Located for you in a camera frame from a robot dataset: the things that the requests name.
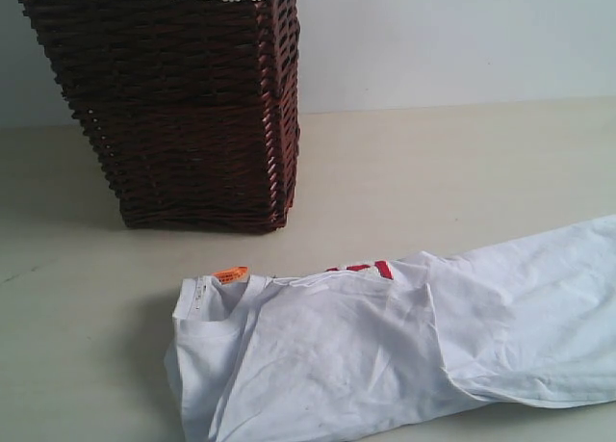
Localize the brown wicker basket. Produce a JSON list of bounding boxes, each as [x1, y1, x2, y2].
[[19, 0, 300, 233]]

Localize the white t-shirt red lettering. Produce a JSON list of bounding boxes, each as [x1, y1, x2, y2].
[[165, 217, 615, 441]]

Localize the orange clothing tag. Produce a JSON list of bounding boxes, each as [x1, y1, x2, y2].
[[212, 266, 249, 285]]

